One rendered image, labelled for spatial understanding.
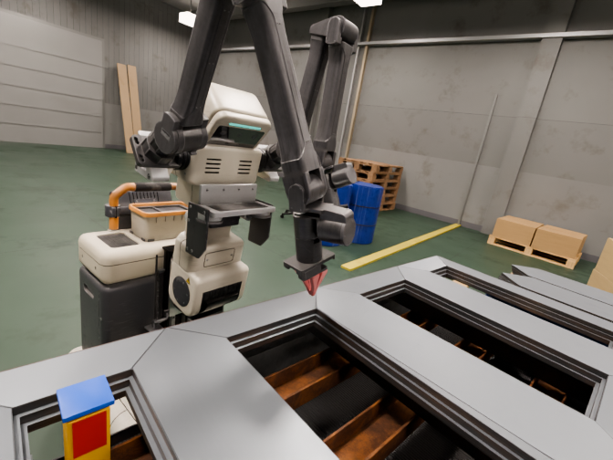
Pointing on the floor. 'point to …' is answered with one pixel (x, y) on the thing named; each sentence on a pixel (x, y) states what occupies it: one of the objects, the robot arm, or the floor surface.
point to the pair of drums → (366, 208)
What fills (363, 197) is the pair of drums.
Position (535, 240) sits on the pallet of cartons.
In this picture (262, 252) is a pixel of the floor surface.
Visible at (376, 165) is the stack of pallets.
